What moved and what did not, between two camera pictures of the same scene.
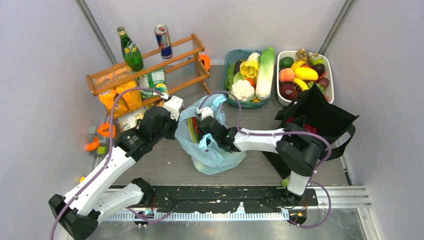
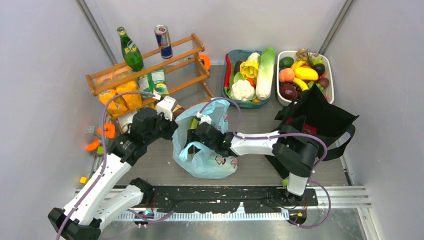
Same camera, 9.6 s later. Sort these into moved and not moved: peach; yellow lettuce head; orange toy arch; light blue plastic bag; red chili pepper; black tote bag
Moved: red chili pepper; light blue plastic bag
Not moved: black tote bag; yellow lettuce head; peach; orange toy arch
